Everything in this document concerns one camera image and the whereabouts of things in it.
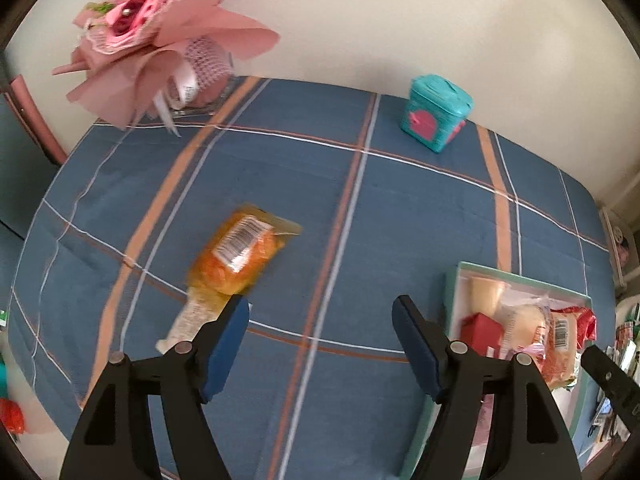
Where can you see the pink chair frame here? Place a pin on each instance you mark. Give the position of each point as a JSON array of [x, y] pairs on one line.
[[35, 120]]

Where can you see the small red object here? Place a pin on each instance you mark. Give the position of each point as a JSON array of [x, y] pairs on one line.
[[11, 414]]

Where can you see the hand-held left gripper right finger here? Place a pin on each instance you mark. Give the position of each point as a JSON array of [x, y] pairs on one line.
[[415, 350]]

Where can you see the small teal and pink box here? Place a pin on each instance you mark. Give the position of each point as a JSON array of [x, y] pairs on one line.
[[430, 115]]

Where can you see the round white bread packet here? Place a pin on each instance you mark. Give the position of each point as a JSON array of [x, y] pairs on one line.
[[525, 325]]

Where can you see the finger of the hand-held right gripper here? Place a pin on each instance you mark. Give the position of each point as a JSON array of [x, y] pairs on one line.
[[607, 377]]

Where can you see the blue plaid tablecloth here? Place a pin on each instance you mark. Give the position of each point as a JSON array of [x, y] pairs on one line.
[[400, 200]]

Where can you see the pale yellow pudding cup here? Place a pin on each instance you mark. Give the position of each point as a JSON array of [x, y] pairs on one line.
[[485, 295]]

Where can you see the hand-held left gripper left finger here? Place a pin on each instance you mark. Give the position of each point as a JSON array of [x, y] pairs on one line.
[[225, 350]]

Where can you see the pink flower bouquet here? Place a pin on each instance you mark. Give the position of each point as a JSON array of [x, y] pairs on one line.
[[150, 60]]

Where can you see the green-rimmed white box tray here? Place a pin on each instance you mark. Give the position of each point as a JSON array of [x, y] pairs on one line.
[[525, 282]]

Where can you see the red-ended bread packet with barcode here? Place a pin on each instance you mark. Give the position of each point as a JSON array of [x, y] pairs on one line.
[[560, 355]]

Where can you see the orange bread packet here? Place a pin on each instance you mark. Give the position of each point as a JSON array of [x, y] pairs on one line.
[[240, 255]]

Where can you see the red patterned snack packet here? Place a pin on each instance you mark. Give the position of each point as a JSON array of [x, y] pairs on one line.
[[480, 330]]

